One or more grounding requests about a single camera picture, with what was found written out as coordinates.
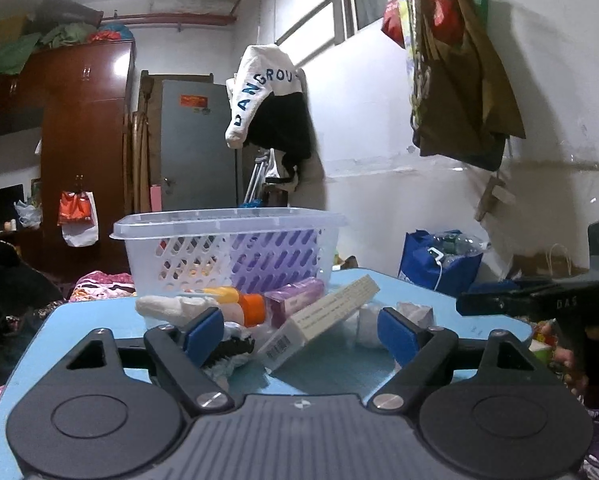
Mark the olive hanging bag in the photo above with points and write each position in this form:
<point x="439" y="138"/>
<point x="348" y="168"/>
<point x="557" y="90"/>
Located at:
<point x="463" y="105"/>

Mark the grey metal door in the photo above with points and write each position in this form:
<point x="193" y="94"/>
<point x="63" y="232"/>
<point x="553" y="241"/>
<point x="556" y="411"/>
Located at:
<point x="198" y="169"/>

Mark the pink floral blanket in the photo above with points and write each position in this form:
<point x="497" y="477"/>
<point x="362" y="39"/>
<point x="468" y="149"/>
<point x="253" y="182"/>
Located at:
<point x="98" y="285"/>

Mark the purple pack in basket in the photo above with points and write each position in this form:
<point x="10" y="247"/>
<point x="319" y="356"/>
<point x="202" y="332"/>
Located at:
<point x="264" y="261"/>

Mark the brown wooden wardrobe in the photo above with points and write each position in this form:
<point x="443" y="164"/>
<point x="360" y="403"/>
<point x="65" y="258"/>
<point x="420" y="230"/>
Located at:
<point x="79" y="97"/>

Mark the white plush bunny toy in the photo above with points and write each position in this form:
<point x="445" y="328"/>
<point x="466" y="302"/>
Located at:
<point x="237" y="345"/>

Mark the white black hanging jacket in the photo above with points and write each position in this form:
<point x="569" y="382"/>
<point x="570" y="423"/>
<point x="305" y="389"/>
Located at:
<point x="270" y="112"/>

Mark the orange cap lotion bottle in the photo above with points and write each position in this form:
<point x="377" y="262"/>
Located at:
<point x="249" y="310"/>

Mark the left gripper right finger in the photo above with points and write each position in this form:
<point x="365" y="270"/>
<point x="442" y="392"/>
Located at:
<point x="423" y="355"/>

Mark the blue shopping bag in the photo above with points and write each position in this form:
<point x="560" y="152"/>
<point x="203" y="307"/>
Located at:
<point x="445" y="262"/>

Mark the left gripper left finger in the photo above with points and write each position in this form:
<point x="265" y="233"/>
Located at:
<point x="178" y="355"/>

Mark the red hanging bag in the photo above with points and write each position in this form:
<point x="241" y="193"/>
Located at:
<point x="394" y="17"/>

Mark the orange white hanging bag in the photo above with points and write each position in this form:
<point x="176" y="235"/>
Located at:
<point x="78" y="219"/>

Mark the clear plastic basket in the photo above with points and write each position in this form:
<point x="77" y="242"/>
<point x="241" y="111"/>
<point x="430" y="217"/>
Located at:
<point x="173" y="252"/>

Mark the purple small box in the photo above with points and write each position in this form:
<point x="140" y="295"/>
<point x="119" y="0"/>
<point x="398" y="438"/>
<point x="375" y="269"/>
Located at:
<point x="291" y="298"/>

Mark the white orange medicine box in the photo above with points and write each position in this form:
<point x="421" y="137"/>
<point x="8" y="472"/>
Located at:
<point x="310" y="323"/>

